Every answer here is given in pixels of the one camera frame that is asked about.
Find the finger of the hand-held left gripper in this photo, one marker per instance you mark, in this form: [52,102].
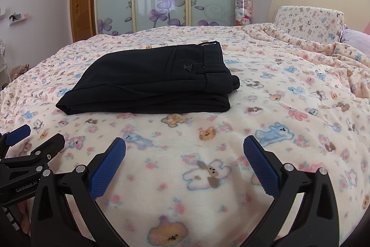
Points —
[49,145]
[17,134]

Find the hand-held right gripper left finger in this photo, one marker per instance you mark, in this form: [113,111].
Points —
[108,166]

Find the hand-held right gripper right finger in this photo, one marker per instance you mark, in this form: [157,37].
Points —
[260,163]

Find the black pants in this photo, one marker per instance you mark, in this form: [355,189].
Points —
[150,76]

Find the bear printed fleece blanket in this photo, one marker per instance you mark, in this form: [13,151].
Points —
[231,125]

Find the pinkish clutter pile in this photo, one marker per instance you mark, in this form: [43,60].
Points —
[20,72]

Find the white storage rack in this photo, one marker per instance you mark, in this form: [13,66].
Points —
[3,61]

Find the wooden room door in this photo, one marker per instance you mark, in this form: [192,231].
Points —
[82,12]

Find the bear printed pillow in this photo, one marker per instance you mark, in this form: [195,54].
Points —
[306,22]

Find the clear cylinder of plush toys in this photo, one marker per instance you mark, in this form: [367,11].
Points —
[243,6]

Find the plain purple pillow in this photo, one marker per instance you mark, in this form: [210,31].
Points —
[357,38]

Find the white wall shelf with trinkets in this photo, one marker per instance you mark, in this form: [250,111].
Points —
[18,20]

